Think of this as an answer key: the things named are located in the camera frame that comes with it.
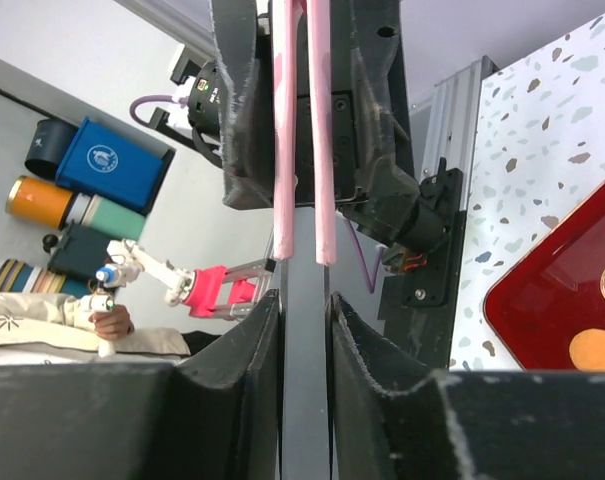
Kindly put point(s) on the pink white teleoperation handle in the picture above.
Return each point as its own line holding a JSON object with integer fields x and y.
{"x": 220, "y": 292}

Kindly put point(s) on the dark storage box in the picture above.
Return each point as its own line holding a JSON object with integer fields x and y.
{"x": 77, "y": 253}

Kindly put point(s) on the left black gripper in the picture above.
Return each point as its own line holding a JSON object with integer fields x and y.
{"x": 322, "y": 101}

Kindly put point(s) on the blue trash bin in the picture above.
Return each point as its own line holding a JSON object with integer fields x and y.
{"x": 101, "y": 162}

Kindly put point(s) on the striped canister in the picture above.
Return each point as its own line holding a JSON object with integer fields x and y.
{"x": 19, "y": 277}

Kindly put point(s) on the red cookie tray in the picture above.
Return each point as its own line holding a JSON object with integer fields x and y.
{"x": 553, "y": 292}

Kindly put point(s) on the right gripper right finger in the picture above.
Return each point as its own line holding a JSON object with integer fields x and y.
{"x": 395, "y": 418}

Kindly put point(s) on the orange and green canister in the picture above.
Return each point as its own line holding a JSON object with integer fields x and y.
{"x": 48, "y": 205}

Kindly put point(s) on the operator beige sleeve forearm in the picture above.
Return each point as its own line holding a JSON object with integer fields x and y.
{"x": 53, "y": 329}

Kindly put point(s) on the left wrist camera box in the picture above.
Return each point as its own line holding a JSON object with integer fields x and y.
{"x": 197, "y": 92}

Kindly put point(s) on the operator hand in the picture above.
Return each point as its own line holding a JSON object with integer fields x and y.
{"x": 113, "y": 325}

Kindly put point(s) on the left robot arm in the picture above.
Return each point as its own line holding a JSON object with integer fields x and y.
{"x": 422, "y": 225}

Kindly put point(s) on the dark cylindrical bin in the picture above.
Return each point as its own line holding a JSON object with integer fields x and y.
{"x": 48, "y": 147}

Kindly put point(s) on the aluminium frame rail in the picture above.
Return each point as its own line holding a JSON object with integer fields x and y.
{"x": 444, "y": 121}

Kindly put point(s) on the orange cookie lower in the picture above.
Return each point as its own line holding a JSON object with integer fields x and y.
{"x": 587, "y": 350}

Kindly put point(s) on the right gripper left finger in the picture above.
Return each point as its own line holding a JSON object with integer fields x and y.
{"x": 213, "y": 416}

